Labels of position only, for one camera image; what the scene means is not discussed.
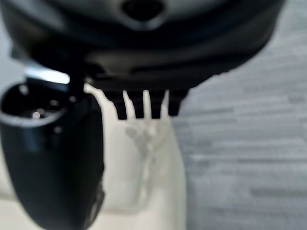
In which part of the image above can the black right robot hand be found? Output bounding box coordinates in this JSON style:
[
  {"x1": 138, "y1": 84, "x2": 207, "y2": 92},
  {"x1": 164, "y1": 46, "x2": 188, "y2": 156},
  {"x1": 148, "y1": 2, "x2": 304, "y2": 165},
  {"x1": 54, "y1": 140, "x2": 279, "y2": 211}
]
[{"x1": 0, "y1": 0, "x2": 285, "y2": 230}]

